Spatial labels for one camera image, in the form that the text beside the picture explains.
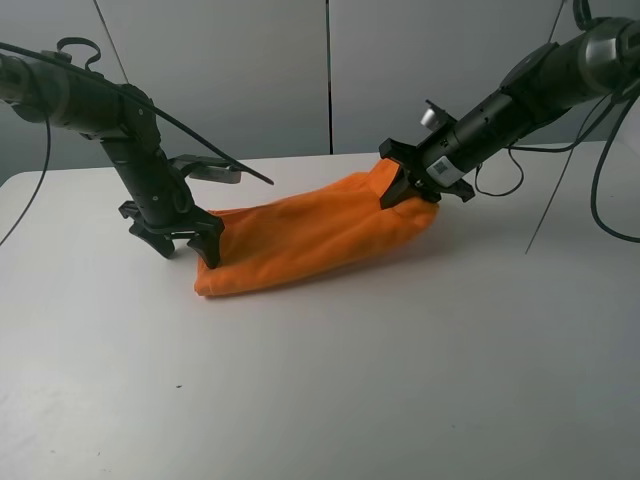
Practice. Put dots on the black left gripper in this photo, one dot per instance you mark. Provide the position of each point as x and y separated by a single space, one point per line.
162 207

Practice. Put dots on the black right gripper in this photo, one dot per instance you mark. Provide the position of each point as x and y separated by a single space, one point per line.
437 165

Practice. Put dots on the orange terry towel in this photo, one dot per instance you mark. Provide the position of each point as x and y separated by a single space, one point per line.
298 237

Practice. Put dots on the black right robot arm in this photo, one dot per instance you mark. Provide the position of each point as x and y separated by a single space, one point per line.
540 89

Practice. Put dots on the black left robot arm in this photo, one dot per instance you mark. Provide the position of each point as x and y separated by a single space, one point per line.
45 91

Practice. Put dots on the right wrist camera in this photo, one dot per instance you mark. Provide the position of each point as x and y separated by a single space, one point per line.
436 118

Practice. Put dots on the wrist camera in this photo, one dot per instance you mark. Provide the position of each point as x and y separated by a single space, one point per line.
436 118
210 169

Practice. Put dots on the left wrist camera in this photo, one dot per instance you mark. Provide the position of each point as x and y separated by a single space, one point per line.
210 169

